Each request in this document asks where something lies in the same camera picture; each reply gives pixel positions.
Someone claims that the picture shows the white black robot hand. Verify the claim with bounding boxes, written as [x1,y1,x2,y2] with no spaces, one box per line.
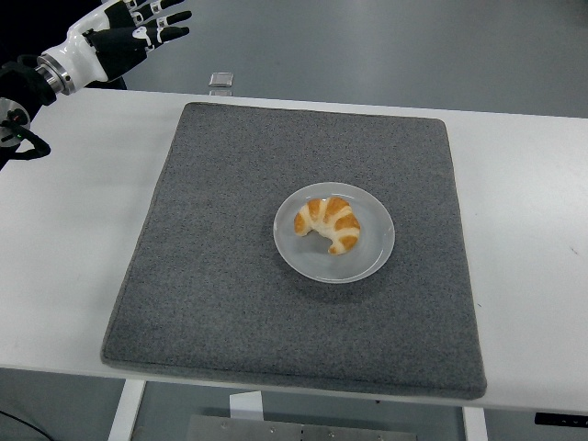
[45,0,193,89]

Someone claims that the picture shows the round grey plate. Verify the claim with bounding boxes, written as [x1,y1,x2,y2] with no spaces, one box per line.
[273,181,396,284]

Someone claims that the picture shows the golden striped croissant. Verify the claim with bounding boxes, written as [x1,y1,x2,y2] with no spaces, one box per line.
[293,196,362,255]

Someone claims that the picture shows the white table leg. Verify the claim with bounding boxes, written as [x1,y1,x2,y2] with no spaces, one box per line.
[108,379,147,441]
[462,406,489,441]

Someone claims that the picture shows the black table control panel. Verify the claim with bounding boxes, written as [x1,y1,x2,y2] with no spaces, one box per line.
[535,412,588,426]

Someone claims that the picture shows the black background cabinet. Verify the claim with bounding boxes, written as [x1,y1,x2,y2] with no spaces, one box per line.
[0,0,105,63]

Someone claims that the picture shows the black floor cable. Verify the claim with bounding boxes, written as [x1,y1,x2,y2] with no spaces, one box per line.
[0,406,50,441]

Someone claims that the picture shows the grey metal plate with screws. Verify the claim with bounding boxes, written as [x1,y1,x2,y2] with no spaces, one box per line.
[187,414,417,441]

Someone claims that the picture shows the grey felt mat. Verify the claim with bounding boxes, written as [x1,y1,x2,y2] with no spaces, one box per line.
[100,101,488,400]

